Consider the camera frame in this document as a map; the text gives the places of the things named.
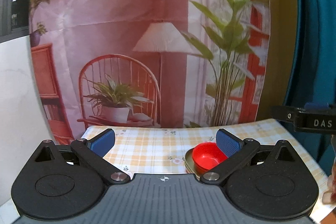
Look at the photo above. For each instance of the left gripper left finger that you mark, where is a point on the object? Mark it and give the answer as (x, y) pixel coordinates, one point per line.
(62, 181)

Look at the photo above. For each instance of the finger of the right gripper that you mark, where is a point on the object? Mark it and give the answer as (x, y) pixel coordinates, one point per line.
(284, 113)
(316, 106)

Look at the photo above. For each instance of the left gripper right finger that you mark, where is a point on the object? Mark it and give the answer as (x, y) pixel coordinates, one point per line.
(263, 181)

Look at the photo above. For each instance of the red bowl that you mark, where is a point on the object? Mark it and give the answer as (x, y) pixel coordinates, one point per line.
(206, 156)

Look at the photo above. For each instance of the person's hand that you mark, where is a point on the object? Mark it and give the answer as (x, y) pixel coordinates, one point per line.
(329, 196)

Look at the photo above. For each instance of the teal curtain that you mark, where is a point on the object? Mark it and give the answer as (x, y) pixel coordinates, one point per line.
(312, 78)

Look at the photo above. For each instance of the green square plate left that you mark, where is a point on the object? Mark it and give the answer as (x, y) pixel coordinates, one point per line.
(189, 164)

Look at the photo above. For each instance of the checkered floral tablecloth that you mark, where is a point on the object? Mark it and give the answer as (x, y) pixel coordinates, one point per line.
(160, 150)

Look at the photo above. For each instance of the printed room backdrop cloth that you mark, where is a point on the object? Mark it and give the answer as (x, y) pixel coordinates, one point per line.
(159, 63)

